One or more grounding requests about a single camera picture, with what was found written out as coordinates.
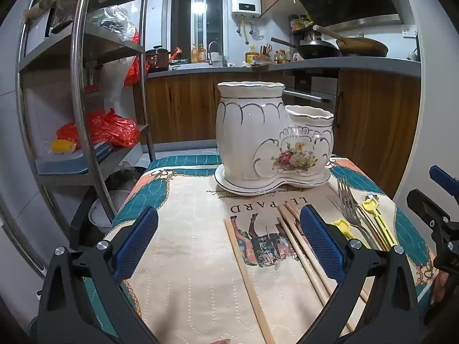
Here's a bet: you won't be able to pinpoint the blue plastic tray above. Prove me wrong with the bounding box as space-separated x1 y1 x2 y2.
37 141 120 177

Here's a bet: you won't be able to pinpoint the crumpled red plastic bag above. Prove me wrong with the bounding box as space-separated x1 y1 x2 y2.
57 108 141 148

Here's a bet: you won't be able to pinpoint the frying pan with wooden handle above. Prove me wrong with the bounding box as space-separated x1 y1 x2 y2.
313 25 390 58

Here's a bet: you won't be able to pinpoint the person's right hand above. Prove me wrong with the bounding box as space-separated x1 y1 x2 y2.
431 270 450 305

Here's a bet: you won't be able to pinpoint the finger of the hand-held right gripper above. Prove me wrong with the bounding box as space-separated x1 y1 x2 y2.
406 189 452 232
429 165 459 198

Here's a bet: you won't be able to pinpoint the white floral ceramic utensil holder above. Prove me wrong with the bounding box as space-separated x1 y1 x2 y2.
215 81 335 187

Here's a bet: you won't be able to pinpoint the window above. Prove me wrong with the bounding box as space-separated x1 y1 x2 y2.
168 0 229 62

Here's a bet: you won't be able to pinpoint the wooden chopstick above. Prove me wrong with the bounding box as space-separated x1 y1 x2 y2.
278 206 339 296
224 218 276 344
283 202 308 227
275 217 330 307

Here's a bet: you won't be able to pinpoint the metal forks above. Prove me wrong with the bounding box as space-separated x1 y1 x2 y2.
355 204 390 251

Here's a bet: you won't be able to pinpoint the white plastic bag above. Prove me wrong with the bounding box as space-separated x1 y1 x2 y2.
102 56 139 115

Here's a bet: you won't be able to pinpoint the hanging red plastic bag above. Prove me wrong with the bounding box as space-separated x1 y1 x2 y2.
123 32 151 87

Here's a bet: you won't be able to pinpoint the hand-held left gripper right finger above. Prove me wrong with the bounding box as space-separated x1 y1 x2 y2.
299 204 421 344

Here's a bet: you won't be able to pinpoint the yellow dish soap bottles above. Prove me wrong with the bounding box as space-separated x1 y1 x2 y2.
191 44 207 64

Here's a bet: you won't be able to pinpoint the dark red rice cooker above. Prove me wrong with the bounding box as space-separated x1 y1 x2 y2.
145 45 170 75

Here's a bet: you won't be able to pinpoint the spice rack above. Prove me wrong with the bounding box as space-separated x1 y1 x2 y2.
289 14 317 41

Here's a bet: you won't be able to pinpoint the grey kitchen countertop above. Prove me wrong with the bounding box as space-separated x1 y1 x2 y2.
146 56 422 79

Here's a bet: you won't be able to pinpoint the black wok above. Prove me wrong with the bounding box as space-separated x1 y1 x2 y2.
270 36 342 60

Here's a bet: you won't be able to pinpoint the white basin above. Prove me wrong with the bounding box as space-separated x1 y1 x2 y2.
88 189 120 230

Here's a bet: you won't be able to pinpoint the yellow cooking oil bottle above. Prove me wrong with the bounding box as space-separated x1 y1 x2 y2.
244 44 262 66

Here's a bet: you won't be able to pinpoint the chrome faucet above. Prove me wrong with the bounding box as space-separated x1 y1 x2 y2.
207 41 229 67

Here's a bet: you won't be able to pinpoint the wooden lower cabinets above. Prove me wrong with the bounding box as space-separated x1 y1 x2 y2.
144 68 421 198

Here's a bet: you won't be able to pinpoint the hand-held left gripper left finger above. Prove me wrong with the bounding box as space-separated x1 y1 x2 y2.
36 206 160 344

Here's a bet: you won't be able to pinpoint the printed quilted tablecloth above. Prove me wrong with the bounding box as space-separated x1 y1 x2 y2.
82 154 440 344

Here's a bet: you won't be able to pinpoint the clear plastic bags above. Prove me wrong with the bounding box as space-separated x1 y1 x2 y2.
88 6 137 42

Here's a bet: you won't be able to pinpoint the steel fork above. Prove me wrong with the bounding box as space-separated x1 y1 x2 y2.
338 176 381 251

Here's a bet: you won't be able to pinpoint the built-in oven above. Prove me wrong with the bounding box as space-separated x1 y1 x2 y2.
284 68 340 116

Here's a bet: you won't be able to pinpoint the metal shelf rack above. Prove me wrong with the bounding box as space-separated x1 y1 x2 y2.
16 0 156 259

